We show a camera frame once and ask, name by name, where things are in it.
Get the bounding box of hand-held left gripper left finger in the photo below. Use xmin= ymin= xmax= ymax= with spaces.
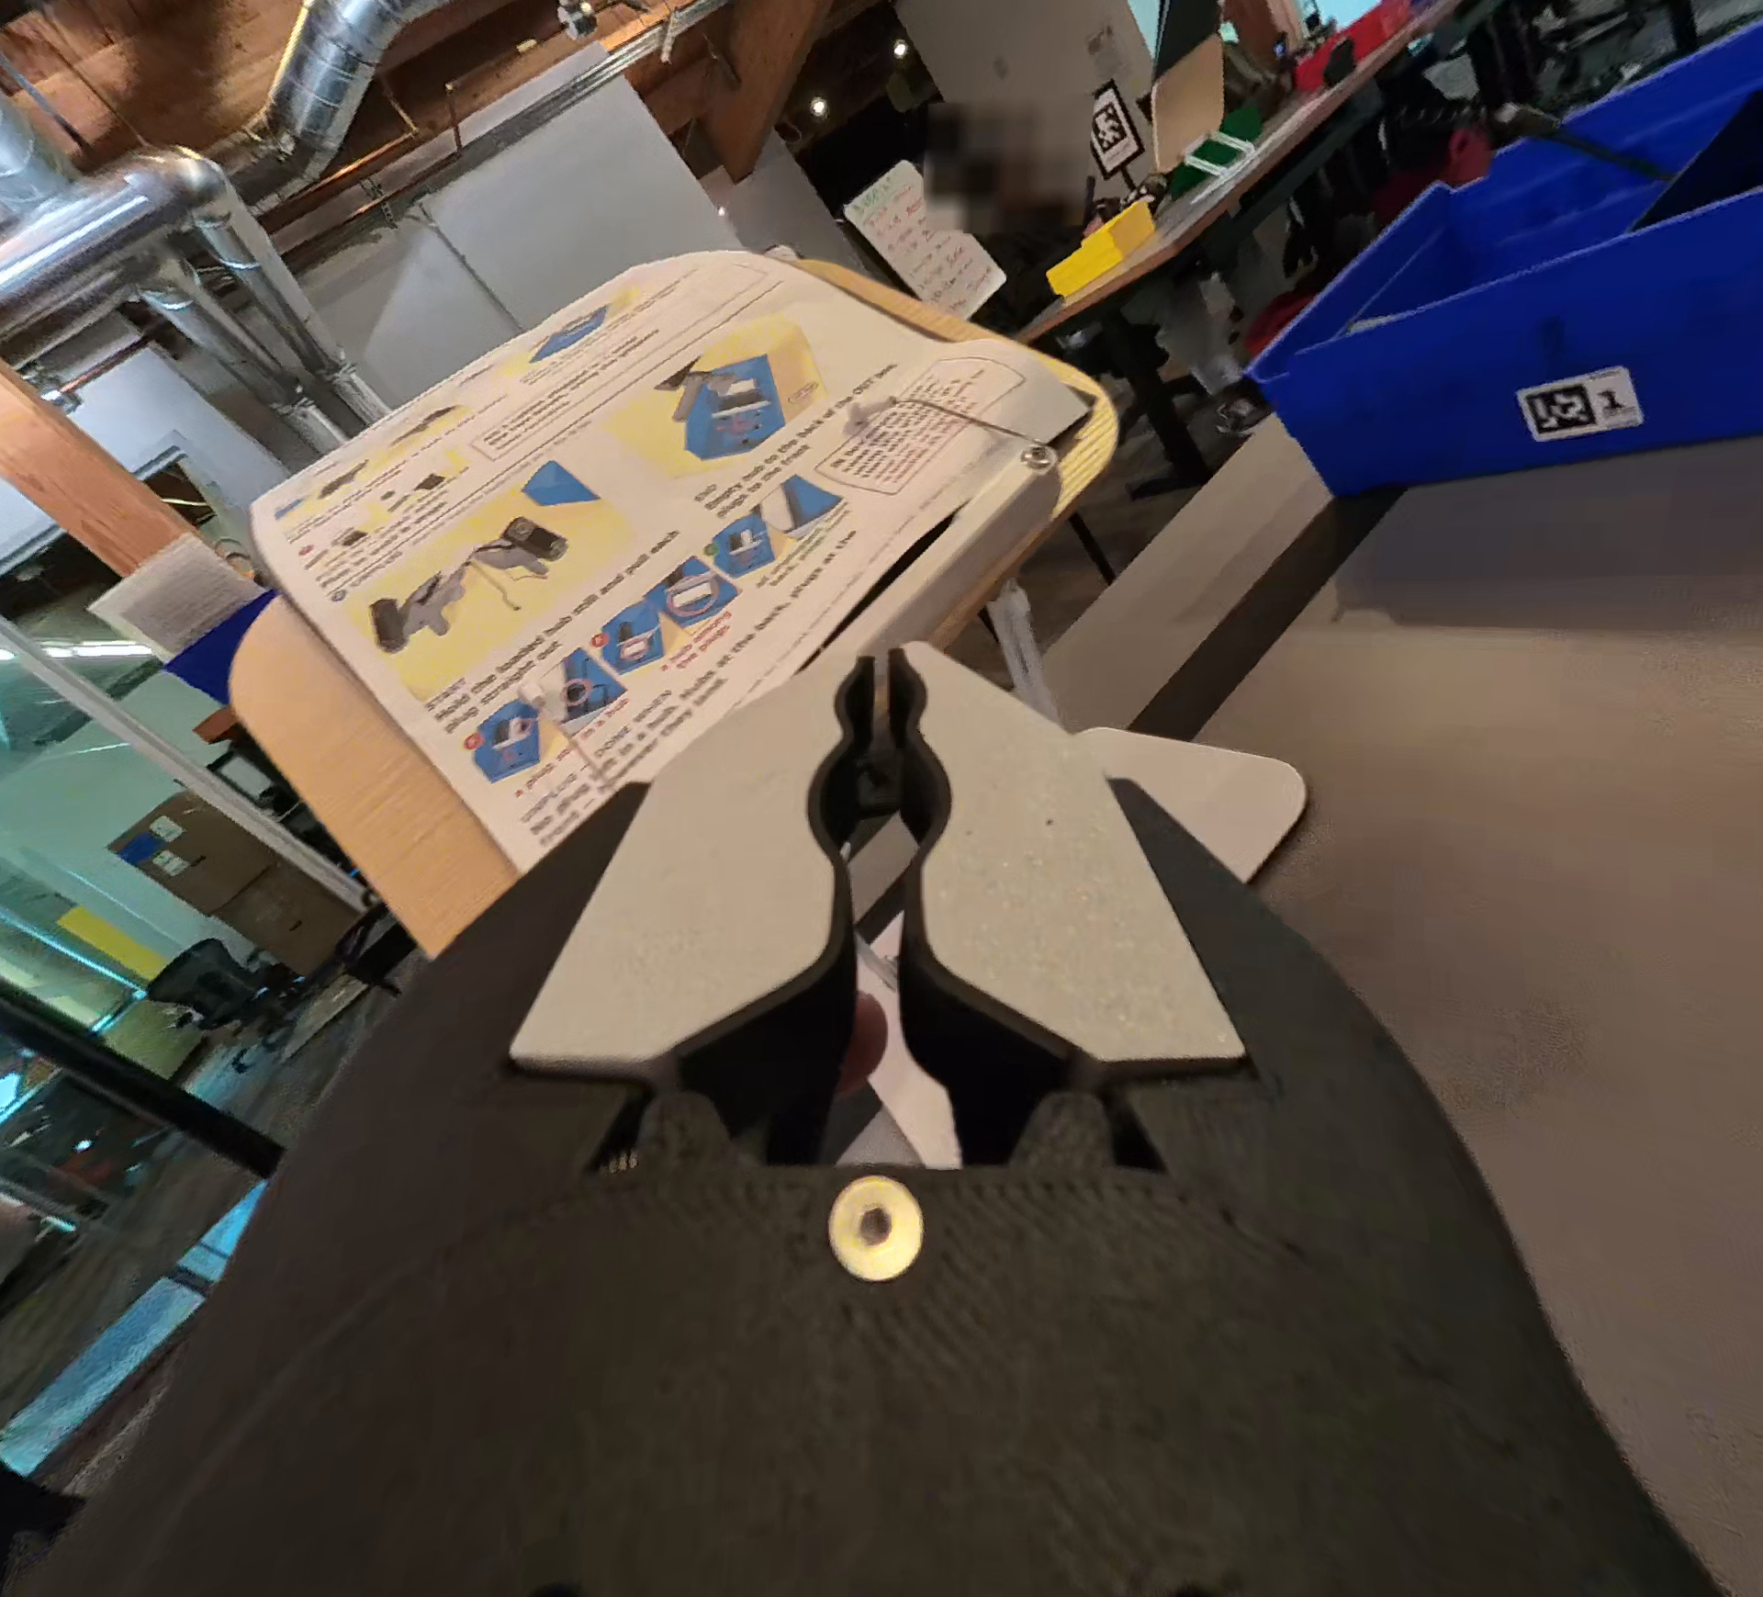
xmin=509 ymin=654 xmax=879 ymax=1170

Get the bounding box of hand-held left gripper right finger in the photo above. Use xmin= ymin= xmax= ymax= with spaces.
xmin=889 ymin=643 xmax=1251 ymax=1170

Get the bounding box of white board ledge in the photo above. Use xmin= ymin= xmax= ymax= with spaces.
xmin=812 ymin=426 xmax=1090 ymax=718

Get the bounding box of instruction sheet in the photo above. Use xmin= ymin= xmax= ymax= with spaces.
xmin=251 ymin=252 xmax=1092 ymax=868

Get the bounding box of cardboard box stack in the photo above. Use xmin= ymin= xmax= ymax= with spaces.
xmin=107 ymin=792 xmax=367 ymax=973

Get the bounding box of white paper notice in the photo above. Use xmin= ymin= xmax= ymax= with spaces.
xmin=90 ymin=534 xmax=266 ymax=651

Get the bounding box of blue plastic bin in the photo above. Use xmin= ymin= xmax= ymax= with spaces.
xmin=1243 ymin=20 xmax=1763 ymax=500

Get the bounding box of yellow box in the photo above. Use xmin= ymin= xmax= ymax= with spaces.
xmin=1044 ymin=205 xmax=1161 ymax=300

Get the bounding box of whiteboard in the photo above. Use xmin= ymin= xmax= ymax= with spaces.
xmin=842 ymin=157 xmax=1010 ymax=321

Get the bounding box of red plastic bin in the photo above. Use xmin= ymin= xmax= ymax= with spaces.
xmin=1295 ymin=0 xmax=1420 ymax=98

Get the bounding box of silver ventilation duct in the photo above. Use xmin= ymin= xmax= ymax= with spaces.
xmin=0 ymin=0 xmax=993 ymax=428

